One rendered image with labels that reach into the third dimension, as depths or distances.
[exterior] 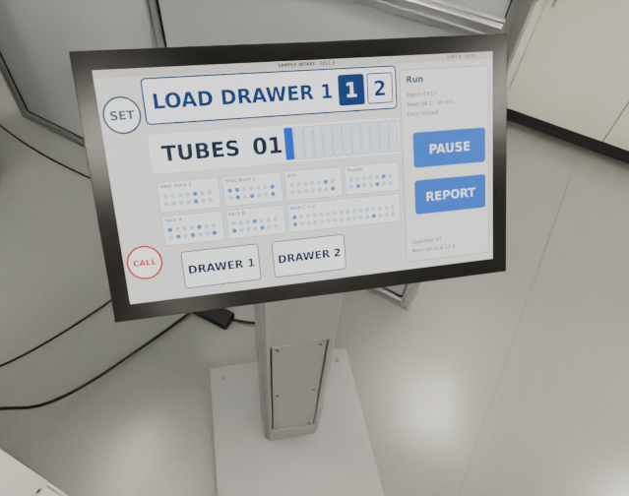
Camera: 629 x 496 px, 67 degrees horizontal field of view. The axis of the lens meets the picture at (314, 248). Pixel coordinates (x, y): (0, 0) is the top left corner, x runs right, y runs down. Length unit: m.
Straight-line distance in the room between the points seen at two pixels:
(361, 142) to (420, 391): 1.17
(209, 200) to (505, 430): 1.33
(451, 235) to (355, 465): 0.97
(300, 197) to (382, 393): 1.12
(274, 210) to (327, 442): 1.02
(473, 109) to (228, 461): 1.17
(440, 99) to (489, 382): 1.25
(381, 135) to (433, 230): 0.14
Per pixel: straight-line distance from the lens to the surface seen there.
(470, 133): 0.66
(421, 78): 0.64
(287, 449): 1.50
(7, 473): 0.67
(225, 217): 0.59
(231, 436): 1.52
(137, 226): 0.60
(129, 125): 0.59
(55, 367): 1.78
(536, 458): 1.72
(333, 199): 0.60
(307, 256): 0.60
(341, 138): 0.60
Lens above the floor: 1.48
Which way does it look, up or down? 51 degrees down
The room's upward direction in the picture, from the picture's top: 5 degrees clockwise
